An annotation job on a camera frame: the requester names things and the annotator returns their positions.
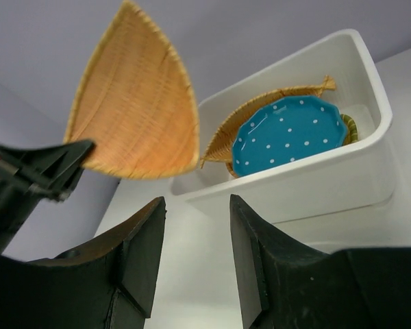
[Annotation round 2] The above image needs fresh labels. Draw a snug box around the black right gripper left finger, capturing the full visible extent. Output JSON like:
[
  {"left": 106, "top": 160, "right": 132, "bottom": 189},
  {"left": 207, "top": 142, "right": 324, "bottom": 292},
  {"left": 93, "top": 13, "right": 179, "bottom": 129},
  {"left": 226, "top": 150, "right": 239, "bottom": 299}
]
[{"left": 0, "top": 197, "right": 166, "bottom": 328}]

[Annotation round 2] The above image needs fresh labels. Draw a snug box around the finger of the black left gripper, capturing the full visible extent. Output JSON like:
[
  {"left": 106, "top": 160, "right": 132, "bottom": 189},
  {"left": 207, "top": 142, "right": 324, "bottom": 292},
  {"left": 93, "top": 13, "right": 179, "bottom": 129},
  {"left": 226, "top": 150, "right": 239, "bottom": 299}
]
[
  {"left": 0, "top": 144, "right": 67, "bottom": 171},
  {"left": 41, "top": 139, "right": 95, "bottom": 202}
]

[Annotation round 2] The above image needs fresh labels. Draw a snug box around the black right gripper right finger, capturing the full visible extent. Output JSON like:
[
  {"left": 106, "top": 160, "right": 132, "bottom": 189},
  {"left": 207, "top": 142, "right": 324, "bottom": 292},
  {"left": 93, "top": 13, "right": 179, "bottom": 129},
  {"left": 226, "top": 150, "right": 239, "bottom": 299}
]
[{"left": 229, "top": 195, "right": 411, "bottom": 328}]

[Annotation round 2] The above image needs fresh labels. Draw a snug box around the triangular orange woven plate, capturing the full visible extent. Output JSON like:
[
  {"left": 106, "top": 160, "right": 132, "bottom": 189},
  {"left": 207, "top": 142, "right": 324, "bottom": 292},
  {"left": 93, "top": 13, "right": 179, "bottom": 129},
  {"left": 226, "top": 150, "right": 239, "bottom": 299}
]
[{"left": 64, "top": 1, "right": 199, "bottom": 180}]

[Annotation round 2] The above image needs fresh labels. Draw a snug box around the round orange woven plate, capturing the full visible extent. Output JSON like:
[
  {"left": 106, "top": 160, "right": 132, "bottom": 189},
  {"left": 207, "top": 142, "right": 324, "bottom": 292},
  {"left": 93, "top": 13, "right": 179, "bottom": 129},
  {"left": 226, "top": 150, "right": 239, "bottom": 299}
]
[{"left": 225, "top": 162, "right": 238, "bottom": 178}]

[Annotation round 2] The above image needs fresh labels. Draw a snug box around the boat-shaped orange woven basket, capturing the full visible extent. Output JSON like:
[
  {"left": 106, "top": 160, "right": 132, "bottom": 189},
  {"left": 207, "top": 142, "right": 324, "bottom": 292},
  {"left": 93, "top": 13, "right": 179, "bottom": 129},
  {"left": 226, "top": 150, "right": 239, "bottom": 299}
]
[{"left": 199, "top": 75, "right": 336, "bottom": 169}]

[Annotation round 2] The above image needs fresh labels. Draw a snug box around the blue polka-dot ceramic plate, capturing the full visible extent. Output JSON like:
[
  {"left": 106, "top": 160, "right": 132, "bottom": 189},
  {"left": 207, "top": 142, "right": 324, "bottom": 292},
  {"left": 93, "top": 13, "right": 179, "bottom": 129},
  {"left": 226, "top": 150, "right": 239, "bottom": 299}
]
[{"left": 232, "top": 95, "right": 347, "bottom": 177}]

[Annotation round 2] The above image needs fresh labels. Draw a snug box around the round yellow green-rimmed plate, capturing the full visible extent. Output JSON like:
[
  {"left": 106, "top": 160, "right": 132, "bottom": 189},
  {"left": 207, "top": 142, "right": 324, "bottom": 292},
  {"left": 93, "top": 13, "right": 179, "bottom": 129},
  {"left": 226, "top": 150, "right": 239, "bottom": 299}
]
[{"left": 340, "top": 114, "right": 359, "bottom": 146}]

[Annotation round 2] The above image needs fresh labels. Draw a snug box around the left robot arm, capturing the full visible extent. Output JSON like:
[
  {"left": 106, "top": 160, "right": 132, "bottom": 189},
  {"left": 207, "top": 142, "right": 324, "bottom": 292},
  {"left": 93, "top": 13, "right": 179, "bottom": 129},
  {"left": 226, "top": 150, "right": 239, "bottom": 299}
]
[{"left": 0, "top": 139, "right": 95, "bottom": 254}]

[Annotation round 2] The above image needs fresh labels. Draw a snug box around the white plastic bin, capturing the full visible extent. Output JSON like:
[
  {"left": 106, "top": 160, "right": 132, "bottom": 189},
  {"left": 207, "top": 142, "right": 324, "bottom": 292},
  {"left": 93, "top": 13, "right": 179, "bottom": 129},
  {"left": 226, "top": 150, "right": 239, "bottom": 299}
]
[{"left": 171, "top": 29, "right": 396, "bottom": 222}]

